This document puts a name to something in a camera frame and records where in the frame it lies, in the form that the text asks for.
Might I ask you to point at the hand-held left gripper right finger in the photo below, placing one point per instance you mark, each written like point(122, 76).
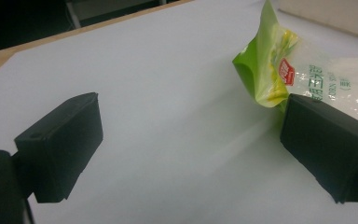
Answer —
point(329, 146)

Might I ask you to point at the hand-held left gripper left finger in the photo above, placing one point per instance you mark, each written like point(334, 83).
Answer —
point(59, 146)

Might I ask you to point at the green and clear starch bag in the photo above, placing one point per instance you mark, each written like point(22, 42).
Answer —
point(261, 68)

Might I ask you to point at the beige box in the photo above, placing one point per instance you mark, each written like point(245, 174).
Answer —
point(332, 15)

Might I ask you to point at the metal stand leg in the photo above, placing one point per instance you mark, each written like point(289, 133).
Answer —
point(73, 14)

